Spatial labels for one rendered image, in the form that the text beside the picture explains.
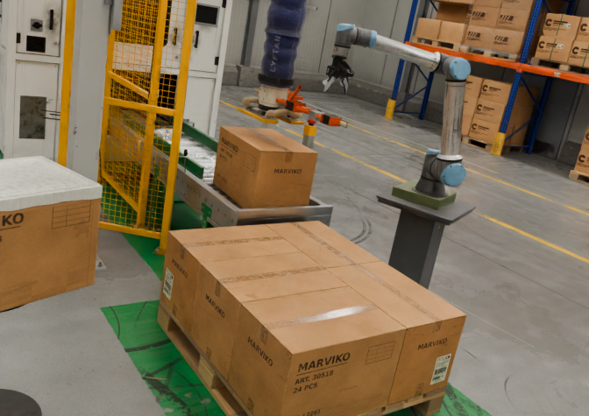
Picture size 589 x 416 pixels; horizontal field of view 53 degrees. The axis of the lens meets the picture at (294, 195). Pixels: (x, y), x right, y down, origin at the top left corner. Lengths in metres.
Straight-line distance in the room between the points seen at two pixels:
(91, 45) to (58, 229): 1.61
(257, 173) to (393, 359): 1.40
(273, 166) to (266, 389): 1.49
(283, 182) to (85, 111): 1.23
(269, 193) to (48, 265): 1.66
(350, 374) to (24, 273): 1.30
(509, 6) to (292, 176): 8.11
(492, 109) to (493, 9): 1.76
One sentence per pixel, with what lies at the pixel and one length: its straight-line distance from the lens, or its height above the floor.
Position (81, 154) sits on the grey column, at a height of 0.73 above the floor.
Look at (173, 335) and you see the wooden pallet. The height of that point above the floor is 0.02.
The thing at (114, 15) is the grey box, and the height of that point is 1.55.
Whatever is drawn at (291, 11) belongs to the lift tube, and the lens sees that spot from 3.60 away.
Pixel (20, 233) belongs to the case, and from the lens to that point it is 2.14.
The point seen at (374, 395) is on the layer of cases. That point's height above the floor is 0.23.
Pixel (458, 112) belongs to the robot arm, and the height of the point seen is 1.36.
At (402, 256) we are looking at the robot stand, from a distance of 3.86.
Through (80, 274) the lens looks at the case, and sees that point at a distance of 2.34.
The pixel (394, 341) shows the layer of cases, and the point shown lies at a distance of 2.60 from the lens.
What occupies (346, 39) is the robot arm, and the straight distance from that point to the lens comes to 3.22.
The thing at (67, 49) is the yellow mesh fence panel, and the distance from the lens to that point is 4.10.
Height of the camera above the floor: 1.72
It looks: 17 degrees down
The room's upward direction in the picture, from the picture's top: 10 degrees clockwise
